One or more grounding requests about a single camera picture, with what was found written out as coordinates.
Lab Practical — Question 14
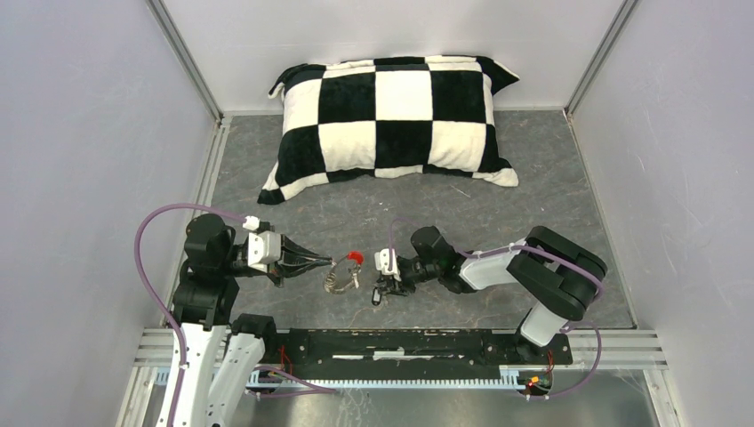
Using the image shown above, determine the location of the metal key organizer red handle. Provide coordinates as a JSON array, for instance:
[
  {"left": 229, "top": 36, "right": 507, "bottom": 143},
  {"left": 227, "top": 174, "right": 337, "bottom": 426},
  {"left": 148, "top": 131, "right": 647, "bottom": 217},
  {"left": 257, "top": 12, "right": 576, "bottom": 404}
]
[{"left": 323, "top": 251, "right": 365, "bottom": 295}]

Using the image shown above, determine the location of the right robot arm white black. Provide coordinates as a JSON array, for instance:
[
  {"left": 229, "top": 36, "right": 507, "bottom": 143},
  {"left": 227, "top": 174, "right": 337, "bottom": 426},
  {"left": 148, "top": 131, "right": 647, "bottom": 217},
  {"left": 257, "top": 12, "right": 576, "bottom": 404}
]
[{"left": 372, "top": 226, "right": 608, "bottom": 363}]

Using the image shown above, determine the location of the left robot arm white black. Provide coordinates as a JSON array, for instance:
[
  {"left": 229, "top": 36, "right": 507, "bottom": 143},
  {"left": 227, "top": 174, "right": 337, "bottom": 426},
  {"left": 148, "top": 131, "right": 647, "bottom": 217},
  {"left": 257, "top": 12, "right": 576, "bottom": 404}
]
[{"left": 156, "top": 213, "right": 333, "bottom": 426}]

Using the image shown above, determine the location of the black white checkered pillow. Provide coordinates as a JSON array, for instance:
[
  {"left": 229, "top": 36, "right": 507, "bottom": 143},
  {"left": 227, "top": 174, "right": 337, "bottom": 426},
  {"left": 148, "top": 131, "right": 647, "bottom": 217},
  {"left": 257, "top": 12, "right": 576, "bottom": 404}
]
[{"left": 258, "top": 55, "right": 519, "bottom": 205}]

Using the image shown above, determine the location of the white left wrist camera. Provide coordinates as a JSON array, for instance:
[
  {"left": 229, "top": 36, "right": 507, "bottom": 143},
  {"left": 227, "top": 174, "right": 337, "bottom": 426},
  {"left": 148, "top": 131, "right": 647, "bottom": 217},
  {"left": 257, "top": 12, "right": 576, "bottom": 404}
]
[{"left": 242, "top": 215, "right": 282, "bottom": 273}]

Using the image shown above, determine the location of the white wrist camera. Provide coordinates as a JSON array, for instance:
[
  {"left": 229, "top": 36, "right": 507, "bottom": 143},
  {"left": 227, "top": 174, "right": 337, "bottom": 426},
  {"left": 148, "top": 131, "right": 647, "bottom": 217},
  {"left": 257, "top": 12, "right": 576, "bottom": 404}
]
[
  {"left": 242, "top": 215, "right": 282, "bottom": 273},
  {"left": 373, "top": 248, "right": 401, "bottom": 283}
]

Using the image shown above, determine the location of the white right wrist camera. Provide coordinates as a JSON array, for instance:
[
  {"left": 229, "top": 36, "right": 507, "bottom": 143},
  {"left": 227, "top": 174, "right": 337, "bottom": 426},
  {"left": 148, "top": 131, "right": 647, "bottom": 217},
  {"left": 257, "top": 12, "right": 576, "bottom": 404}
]
[{"left": 373, "top": 248, "right": 401, "bottom": 283}]

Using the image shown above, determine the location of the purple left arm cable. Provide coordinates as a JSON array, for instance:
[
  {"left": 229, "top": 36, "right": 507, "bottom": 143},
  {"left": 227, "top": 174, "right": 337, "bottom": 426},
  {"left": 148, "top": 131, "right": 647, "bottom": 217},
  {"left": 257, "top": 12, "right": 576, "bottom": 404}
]
[{"left": 133, "top": 204, "right": 337, "bottom": 427}]

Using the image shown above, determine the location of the white slotted cable duct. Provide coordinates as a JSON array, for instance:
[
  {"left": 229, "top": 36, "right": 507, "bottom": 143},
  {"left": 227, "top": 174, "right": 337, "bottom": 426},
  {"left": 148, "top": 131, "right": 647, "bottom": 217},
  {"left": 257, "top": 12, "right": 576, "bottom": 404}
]
[{"left": 154, "top": 367, "right": 525, "bottom": 391}]

